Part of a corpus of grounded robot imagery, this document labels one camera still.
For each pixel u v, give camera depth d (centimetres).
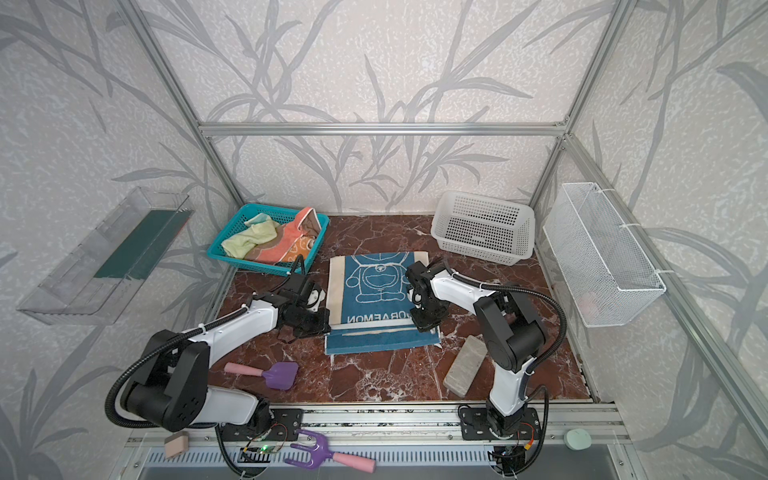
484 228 116
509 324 50
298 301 72
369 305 95
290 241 108
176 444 69
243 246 100
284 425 73
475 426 73
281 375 83
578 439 71
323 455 70
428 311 78
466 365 81
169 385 42
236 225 108
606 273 62
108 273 64
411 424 75
